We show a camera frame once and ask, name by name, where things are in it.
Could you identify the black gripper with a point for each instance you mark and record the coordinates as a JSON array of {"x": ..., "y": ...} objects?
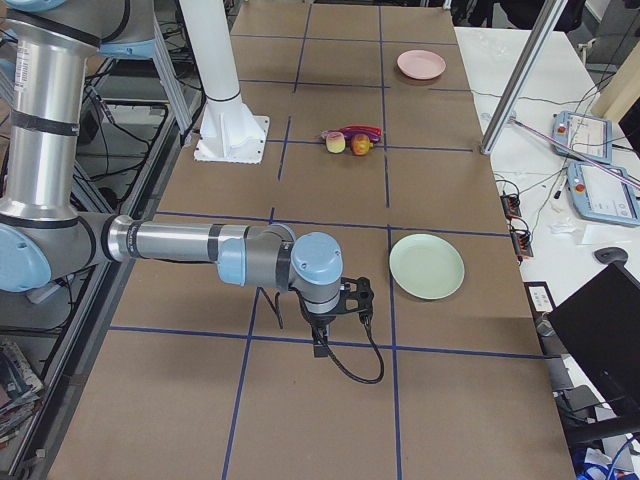
[{"x": 320, "y": 321}]

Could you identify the yellow pink peach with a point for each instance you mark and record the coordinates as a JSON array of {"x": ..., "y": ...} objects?
[{"x": 336, "y": 145}]

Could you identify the red yellow pomegranate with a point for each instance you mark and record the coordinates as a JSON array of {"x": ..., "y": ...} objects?
[{"x": 360, "y": 144}]

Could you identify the red chili pepper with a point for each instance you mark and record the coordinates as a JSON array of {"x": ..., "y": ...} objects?
[{"x": 374, "y": 133}]

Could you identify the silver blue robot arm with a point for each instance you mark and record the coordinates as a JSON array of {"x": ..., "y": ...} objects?
[{"x": 44, "y": 237}]

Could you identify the green plate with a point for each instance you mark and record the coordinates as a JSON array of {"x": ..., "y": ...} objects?
[{"x": 426, "y": 266}]

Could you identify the orange black connector board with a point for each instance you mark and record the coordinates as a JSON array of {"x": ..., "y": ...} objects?
[{"x": 522, "y": 243}]

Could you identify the black monitor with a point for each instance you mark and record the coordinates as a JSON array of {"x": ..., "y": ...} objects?
[{"x": 599, "y": 327}]

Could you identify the white power strip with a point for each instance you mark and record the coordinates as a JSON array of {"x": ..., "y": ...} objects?
[{"x": 41, "y": 294}]

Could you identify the pink plate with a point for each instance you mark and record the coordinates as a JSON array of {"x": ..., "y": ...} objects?
[{"x": 421, "y": 64}]

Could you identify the black computer mouse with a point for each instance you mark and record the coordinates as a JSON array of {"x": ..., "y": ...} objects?
[{"x": 608, "y": 255}]

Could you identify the lower teach pendant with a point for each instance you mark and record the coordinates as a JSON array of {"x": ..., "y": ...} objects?
[{"x": 602, "y": 194}]

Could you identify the teach pendant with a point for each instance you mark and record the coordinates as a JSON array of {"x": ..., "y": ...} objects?
[
  {"x": 585, "y": 134},
  {"x": 602, "y": 194}
]

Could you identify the upper teach pendant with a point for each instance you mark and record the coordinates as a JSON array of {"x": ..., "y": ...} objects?
[{"x": 585, "y": 134}]

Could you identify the white camera pole base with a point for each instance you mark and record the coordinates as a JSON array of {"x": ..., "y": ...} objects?
[{"x": 229, "y": 131}]

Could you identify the aluminium frame post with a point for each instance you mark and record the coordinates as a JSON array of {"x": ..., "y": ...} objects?
[{"x": 543, "y": 27}]

